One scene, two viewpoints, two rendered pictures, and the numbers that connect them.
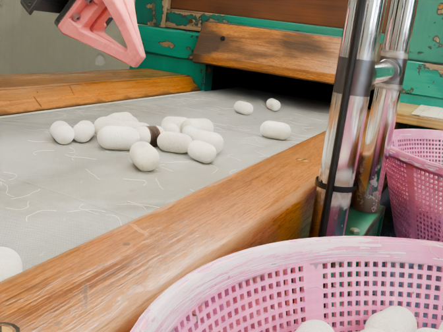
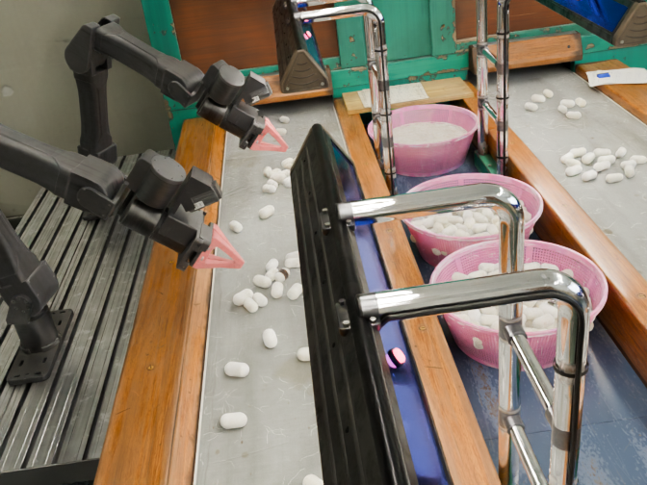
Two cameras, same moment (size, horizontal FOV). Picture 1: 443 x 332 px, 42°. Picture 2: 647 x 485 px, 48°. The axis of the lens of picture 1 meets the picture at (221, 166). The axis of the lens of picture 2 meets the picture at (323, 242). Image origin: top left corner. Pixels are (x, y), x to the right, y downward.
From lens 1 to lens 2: 120 cm
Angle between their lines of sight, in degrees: 27
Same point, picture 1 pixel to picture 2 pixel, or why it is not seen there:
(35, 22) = not seen: outside the picture
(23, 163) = (284, 206)
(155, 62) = (188, 114)
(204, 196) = (368, 192)
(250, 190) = (374, 185)
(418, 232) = (401, 167)
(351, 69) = (389, 141)
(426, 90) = (356, 82)
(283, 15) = (263, 63)
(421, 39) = (346, 57)
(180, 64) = not seen: hidden behind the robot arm
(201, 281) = not seen: hidden behind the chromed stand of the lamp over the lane
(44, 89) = (211, 169)
